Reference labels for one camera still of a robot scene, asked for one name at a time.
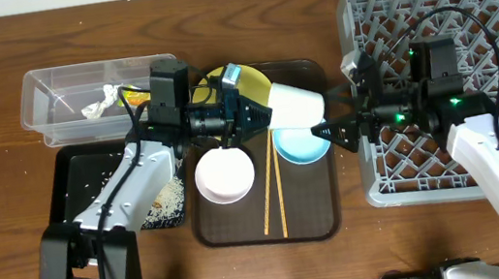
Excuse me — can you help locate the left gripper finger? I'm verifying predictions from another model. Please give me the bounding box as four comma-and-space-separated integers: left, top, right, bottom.
239, 96, 273, 128
229, 122, 269, 147

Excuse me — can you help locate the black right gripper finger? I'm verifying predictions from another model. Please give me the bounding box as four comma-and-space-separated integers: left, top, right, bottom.
323, 82, 355, 109
311, 113, 360, 153

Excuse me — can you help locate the yellow plate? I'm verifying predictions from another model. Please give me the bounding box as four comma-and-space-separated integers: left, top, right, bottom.
192, 65, 272, 106

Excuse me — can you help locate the white bowl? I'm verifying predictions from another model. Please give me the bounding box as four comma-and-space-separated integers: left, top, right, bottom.
194, 147, 256, 205

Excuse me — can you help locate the white cup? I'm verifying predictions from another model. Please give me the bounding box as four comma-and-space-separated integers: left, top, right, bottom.
267, 83, 326, 130

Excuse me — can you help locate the light blue bowl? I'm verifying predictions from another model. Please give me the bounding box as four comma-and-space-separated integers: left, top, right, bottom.
273, 128, 331, 165

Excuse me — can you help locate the green snack wrapper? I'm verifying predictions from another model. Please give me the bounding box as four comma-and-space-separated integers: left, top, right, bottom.
112, 85, 151, 108

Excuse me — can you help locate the white tissue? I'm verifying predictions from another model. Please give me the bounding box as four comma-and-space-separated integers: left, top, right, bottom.
81, 84, 122, 120

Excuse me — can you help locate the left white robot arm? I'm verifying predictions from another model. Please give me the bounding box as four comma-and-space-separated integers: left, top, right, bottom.
39, 84, 330, 279

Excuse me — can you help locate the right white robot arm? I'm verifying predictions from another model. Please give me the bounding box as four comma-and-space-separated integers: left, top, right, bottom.
312, 37, 499, 279

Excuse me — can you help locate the black waste tray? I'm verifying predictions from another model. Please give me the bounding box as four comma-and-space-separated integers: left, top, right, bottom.
49, 140, 187, 230

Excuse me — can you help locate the left wooden chopstick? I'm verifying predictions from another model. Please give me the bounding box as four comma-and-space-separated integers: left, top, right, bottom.
264, 130, 272, 235

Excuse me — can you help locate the dark brown serving tray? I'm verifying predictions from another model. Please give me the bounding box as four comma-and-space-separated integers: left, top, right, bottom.
170, 53, 348, 260

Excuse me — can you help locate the spilled rice pile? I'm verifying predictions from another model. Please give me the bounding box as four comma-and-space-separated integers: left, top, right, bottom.
143, 176, 185, 229

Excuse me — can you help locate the clear plastic bin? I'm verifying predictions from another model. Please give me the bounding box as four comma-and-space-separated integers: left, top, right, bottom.
20, 53, 173, 147

